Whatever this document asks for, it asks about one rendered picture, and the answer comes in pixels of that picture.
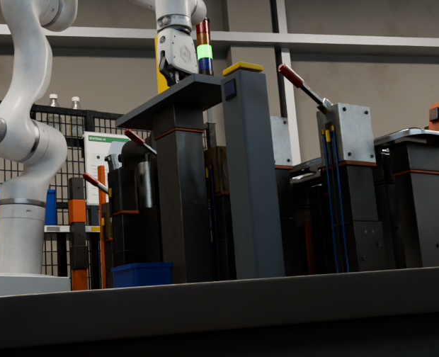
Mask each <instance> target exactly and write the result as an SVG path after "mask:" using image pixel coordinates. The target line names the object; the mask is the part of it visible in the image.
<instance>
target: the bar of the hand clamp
mask: <svg viewBox="0 0 439 357"><path fill-rule="evenodd" d="M104 161H105V162H107V163H108V169H109V172H111V171H113V170H115V169H119V163H118V162H120V163H122V160H121V154H119V155H118V156H117V154H110V155H108V156H107V157H106V158H105V159H104Z"/></svg>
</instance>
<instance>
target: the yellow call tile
mask: <svg viewBox="0 0 439 357"><path fill-rule="evenodd" d="M240 69H241V70H246V71H250V72H258V73H259V72H262V71H263V66H262V65H258V64H250V63H246V62H237V63H236V64H234V65H232V66H231V67H229V68H227V69H225V70H224V71H223V76H224V77H227V76H229V75H230V74H233V73H234V72H236V71H238V70H240Z"/></svg>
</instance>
